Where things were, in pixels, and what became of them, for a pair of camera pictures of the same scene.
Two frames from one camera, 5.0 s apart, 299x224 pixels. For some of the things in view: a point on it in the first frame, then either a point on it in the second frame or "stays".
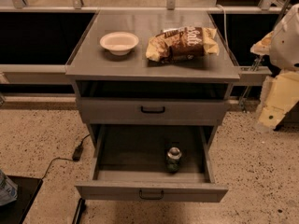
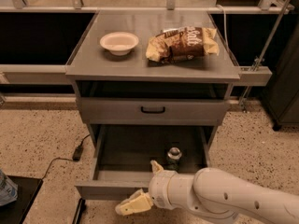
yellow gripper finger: [263, 46] -> [167, 188]
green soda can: [174, 155] stays
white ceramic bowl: [120, 43] stays
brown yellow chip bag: [182, 44] stays
